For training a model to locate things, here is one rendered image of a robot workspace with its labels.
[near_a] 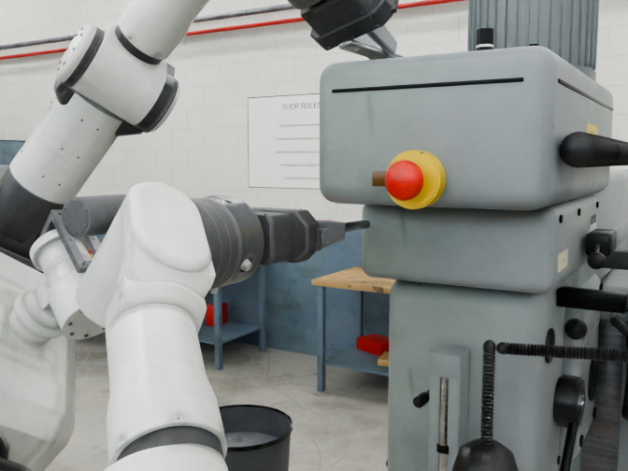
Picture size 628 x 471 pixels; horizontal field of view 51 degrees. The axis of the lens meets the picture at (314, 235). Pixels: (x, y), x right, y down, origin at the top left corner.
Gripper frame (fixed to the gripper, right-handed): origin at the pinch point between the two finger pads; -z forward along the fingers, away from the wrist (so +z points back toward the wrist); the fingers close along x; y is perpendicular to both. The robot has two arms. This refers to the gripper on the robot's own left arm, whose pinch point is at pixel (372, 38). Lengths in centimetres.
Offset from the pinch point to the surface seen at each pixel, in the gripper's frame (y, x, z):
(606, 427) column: -29, 3, -75
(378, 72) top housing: -14.2, 8.2, 6.3
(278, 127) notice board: 287, -352, -261
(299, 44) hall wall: 343, -313, -229
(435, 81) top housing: -16.1, 14.0, 4.0
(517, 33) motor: 14.2, 9.5, -20.2
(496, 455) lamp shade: -47, 11, -20
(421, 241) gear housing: -24.6, 3.8, -11.7
